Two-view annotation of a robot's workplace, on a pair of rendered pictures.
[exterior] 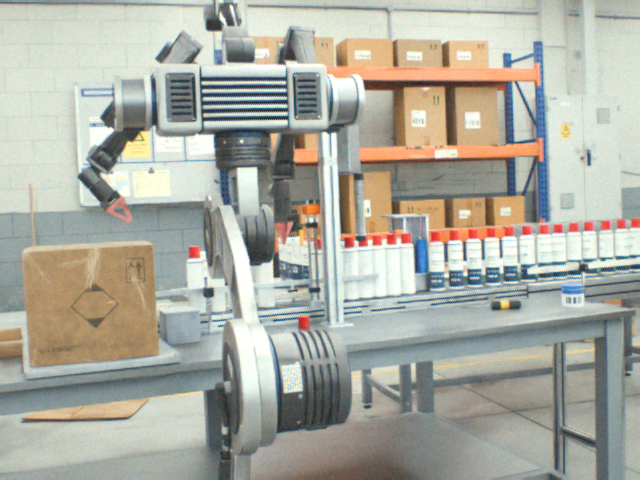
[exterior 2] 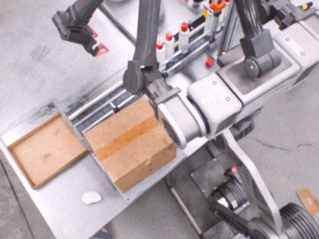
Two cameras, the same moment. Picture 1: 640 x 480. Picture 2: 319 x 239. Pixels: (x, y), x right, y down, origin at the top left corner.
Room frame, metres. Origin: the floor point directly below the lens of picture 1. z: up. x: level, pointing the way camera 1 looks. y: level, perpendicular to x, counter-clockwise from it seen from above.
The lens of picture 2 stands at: (1.48, 0.54, 2.25)
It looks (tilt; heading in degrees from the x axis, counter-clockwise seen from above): 67 degrees down; 348
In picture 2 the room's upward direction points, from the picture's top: 6 degrees counter-clockwise
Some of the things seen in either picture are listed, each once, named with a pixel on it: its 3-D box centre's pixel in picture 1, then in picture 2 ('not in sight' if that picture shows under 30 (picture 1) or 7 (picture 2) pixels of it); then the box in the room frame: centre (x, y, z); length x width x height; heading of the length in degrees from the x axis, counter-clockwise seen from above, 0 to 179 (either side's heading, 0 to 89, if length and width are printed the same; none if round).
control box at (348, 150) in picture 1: (338, 143); not in sight; (2.41, -0.07, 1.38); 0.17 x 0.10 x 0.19; 167
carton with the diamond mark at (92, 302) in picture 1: (91, 299); (133, 146); (1.92, 0.58, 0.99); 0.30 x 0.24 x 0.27; 107
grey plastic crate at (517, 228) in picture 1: (575, 242); not in sight; (4.34, -1.44, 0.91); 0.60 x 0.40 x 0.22; 109
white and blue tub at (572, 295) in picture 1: (572, 295); not in sight; (2.49, -0.81, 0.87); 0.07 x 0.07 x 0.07
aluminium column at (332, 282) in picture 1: (329, 213); (234, 12); (2.33, -0.03, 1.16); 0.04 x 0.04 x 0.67; 22
